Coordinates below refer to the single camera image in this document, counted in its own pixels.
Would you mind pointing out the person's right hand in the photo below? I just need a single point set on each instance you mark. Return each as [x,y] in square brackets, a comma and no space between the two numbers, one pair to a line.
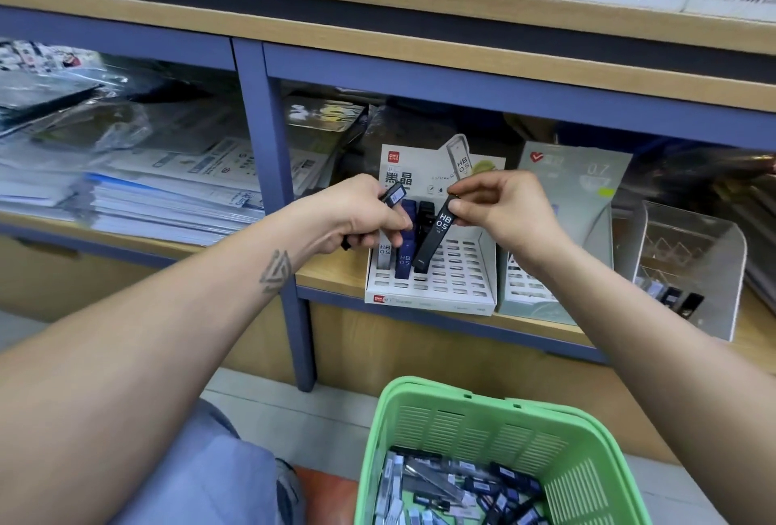
[509,206]

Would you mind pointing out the person's left hand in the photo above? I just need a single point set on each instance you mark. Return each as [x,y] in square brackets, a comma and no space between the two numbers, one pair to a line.
[346,213]

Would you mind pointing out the white display box red label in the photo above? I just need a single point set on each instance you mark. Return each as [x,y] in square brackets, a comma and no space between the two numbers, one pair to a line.
[455,288]

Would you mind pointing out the person's left forearm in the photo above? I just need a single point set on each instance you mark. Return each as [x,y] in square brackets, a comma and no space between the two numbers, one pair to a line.
[133,385]

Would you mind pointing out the row of HB lead cases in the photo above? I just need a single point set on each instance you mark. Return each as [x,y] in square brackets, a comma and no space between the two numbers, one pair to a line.
[406,246]

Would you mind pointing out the grey sneaker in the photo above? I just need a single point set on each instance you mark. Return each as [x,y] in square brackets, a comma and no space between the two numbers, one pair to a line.
[291,494]

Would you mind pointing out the pale green display box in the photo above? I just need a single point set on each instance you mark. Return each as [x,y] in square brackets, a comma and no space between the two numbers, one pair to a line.
[594,179]

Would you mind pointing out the pile of lead cases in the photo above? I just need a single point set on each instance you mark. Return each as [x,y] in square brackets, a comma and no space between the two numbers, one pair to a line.
[461,488]

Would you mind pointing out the green plastic basket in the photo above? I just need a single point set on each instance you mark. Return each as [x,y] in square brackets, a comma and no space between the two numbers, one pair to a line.
[509,409]

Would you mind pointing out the person's right forearm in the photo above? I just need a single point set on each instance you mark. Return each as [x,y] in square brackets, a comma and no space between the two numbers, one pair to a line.
[679,385]

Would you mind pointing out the stack of wrapped paper packs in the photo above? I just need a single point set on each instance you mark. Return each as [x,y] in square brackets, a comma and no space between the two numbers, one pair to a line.
[182,173]

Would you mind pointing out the clear plastic display box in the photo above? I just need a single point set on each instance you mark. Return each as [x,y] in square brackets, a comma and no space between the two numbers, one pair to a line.
[715,252]

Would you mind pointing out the colourful printed mat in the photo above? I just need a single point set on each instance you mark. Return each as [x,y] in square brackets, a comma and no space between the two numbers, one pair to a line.
[330,497]

